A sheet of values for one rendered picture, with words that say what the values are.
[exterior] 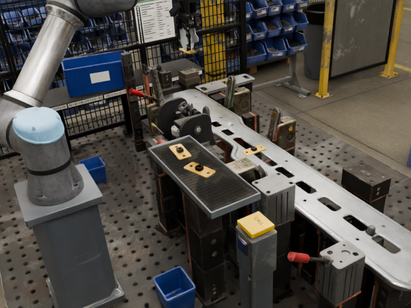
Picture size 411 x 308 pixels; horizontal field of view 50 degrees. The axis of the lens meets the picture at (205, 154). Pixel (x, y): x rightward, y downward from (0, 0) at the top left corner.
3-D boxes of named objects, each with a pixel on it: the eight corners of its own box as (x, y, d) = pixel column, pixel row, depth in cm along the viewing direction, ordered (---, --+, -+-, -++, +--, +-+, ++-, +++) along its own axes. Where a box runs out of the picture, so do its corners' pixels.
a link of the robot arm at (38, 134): (42, 176, 112) (28, 128, 106) (13, 162, 120) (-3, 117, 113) (80, 155, 120) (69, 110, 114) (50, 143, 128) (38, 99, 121)
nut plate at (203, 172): (216, 172, 116) (216, 168, 116) (207, 178, 114) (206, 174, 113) (192, 162, 121) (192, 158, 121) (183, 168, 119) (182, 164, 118)
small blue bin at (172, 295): (199, 308, 136) (196, 287, 131) (169, 322, 132) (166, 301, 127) (183, 285, 144) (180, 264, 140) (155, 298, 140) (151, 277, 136)
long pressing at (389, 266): (464, 259, 107) (465, 254, 106) (399, 299, 98) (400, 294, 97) (194, 88, 213) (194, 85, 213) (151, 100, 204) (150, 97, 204)
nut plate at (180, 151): (191, 156, 124) (191, 153, 123) (179, 160, 123) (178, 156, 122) (180, 144, 130) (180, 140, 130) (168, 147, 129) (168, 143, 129)
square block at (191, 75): (204, 136, 232) (199, 70, 214) (191, 140, 229) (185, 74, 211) (197, 131, 238) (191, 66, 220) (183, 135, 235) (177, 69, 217)
